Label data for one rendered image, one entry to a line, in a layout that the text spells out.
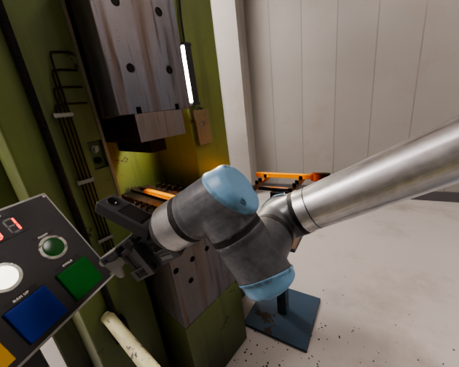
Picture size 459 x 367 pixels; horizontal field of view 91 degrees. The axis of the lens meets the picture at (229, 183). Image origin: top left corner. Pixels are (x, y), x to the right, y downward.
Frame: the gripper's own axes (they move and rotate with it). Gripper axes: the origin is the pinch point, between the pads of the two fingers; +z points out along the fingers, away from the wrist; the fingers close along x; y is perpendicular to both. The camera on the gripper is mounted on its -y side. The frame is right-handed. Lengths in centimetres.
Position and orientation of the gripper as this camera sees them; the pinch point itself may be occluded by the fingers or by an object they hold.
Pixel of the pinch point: (103, 258)
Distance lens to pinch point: 58.8
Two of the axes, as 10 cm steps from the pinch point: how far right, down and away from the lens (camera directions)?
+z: -7.7, 4.9, 4.0
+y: 5.8, 8.0, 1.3
